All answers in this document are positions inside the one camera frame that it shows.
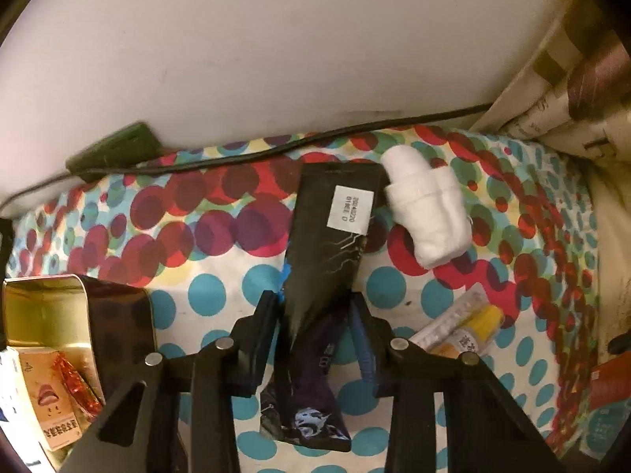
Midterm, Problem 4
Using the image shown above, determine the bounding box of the white rolled sock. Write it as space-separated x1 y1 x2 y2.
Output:
379 146 472 272

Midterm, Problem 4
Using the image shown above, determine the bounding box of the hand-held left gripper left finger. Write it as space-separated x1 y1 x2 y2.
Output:
63 290 286 473

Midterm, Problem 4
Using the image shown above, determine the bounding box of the beige printed curtain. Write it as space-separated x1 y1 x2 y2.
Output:
467 4 631 356

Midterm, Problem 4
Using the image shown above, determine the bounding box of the red and white box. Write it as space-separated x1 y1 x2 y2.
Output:
578 355 631 460

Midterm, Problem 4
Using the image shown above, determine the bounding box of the black cable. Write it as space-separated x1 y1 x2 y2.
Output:
0 103 495 209

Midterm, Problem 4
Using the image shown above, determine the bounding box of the small clear yellow bottle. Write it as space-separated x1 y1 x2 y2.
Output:
408 290 506 361

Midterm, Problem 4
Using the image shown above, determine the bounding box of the white and blue packet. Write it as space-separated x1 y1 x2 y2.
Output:
0 345 43 473

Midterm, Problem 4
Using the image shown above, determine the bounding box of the polka dot tablecloth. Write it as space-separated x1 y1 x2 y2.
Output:
7 125 608 473

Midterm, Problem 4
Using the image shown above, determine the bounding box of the gold metal tin box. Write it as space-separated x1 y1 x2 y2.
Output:
0 273 159 473

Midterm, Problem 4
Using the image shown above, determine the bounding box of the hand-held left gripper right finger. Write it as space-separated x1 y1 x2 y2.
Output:
346 292 568 473

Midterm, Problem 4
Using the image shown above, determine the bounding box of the red foil candy wrapper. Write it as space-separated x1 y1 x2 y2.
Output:
51 351 105 421

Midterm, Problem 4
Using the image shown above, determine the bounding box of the black snack packet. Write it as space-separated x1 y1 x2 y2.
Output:
259 162 388 453

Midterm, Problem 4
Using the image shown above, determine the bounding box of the black power adapter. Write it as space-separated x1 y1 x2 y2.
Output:
66 121 164 181

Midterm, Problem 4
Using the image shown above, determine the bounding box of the yellow cardboard box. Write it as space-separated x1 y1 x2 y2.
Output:
16 346 88 453

